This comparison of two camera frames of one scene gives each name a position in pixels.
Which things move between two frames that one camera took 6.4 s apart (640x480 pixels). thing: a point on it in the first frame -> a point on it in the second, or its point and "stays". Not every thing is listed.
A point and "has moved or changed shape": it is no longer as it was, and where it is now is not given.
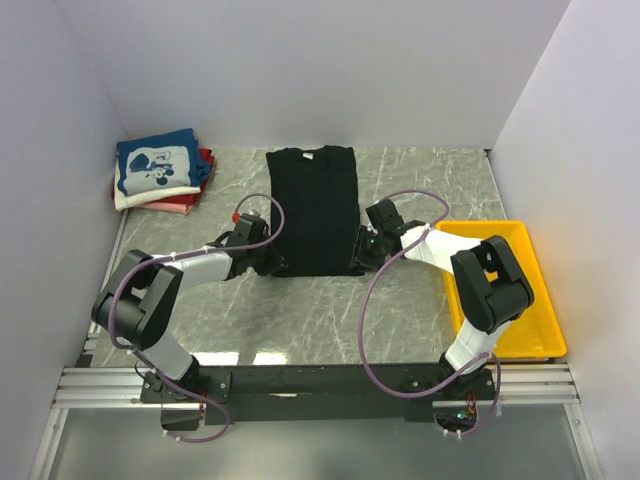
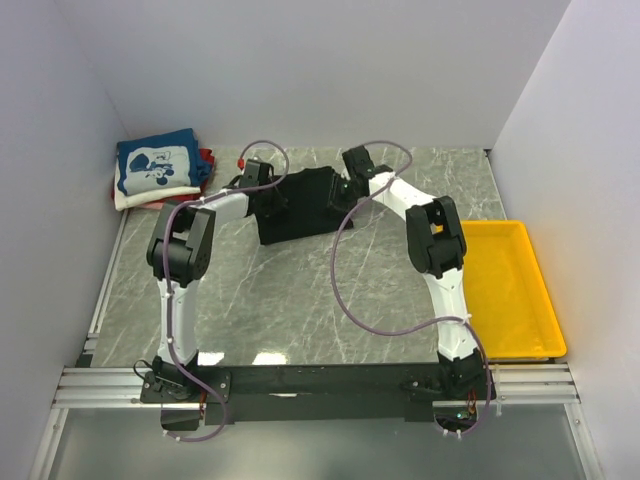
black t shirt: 317,186 has moved or changed shape
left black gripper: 274,264 -> 271,182
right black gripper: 367,263 -> 337,182
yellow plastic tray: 537,332 stays
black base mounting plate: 328,393 stays
